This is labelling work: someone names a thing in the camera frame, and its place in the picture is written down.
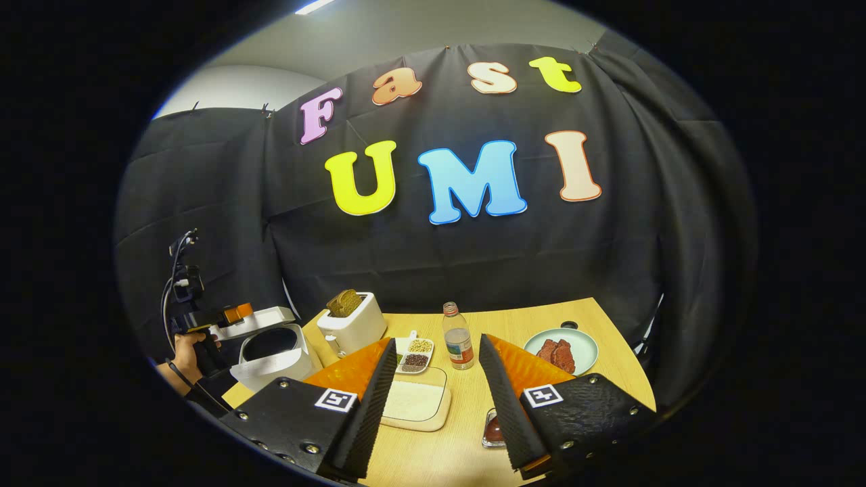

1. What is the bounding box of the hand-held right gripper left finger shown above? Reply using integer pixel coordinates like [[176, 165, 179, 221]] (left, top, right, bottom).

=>
[[218, 337, 400, 482]]

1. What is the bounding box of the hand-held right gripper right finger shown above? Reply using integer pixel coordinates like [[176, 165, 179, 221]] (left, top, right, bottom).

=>
[[478, 333, 658, 480]]

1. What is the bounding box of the clear rice container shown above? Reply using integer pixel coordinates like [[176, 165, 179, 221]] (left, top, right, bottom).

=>
[[379, 365, 453, 432]]

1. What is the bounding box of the white rice cooker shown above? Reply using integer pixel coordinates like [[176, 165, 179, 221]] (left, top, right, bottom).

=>
[[210, 306, 324, 393]]

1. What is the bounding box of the white divided bean dish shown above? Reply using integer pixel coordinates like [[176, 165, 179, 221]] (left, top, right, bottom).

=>
[[394, 330, 435, 375]]

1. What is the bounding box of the clear plastic bottle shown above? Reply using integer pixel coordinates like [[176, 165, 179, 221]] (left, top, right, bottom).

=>
[[442, 302, 475, 371]]

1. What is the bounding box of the white toaster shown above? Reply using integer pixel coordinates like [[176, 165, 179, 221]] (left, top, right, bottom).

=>
[[317, 289, 388, 359]]

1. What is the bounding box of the black backdrop cloth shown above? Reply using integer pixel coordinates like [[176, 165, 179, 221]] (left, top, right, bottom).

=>
[[115, 44, 758, 413]]

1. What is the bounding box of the pale green plate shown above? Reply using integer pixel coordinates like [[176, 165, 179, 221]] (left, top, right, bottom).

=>
[[523, 327, 599, 377]]

